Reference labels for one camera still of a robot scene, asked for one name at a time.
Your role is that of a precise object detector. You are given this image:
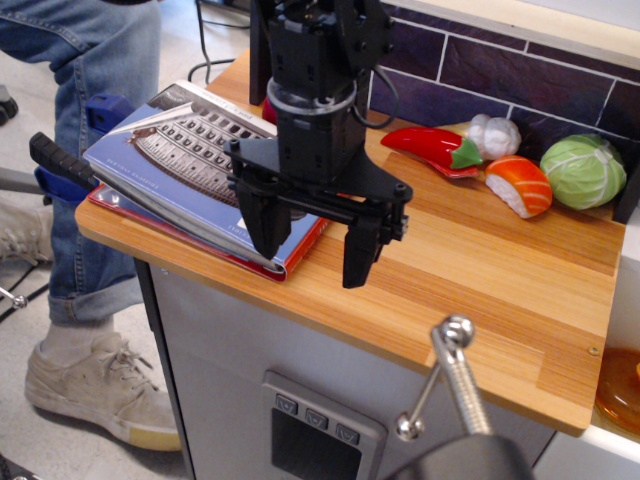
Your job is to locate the grey toy cabinet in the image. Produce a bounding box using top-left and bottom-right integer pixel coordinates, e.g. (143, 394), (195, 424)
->
(133, 258), (557, 480)

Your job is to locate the blue colosseum cover book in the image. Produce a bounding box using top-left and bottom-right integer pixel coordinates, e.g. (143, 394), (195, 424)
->
(84, 80), (327, 282)

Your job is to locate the red chili pepper toy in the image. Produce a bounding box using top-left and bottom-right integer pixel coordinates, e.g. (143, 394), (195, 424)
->
(381, 127), (483, 178)

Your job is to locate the green cabbage toy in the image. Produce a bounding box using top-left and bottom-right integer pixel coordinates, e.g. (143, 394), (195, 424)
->
(540, 134), (627, 210)

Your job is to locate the beige sneaker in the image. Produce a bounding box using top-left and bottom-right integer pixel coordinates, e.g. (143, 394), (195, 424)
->
(1, 200), (54, 266)
(25, 325), (182, 452)

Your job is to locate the small metal clamp handle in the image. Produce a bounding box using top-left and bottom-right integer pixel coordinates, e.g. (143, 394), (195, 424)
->
(0, 288), (28, 309)

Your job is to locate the salmon sushi toy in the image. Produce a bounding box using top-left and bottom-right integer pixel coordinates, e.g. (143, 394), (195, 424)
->
(485, 155), (553, 219)

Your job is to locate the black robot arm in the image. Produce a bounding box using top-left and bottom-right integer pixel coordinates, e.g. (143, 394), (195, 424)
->
(224, 1), (413, 288)

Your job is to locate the blue black bar clamp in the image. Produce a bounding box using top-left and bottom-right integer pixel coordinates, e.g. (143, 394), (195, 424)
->
(29, 94), (134, 205)

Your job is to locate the red round toy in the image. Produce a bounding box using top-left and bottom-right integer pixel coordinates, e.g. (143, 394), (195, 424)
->
(262, 97), (278, 125)

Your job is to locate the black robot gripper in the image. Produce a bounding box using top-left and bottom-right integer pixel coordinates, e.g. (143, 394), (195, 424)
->
(224, 81), (412, 289)

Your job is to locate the orange translucent bowl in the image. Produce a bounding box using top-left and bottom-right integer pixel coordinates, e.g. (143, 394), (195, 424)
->
(595, 348), (639, 435)

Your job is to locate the white garlic toy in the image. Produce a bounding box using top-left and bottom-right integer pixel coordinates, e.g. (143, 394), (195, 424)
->
(467, 114), (521, 160)

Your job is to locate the blue jeans leg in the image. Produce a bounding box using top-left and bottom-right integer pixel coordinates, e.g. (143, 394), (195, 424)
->
(1, 1), (161, 327)

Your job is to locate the black caster wheel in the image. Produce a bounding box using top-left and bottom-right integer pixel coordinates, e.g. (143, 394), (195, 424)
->
(0, 85), (19, 126)

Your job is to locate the black cable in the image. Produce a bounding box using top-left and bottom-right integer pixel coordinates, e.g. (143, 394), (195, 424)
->
(187, 0), (251, 86)

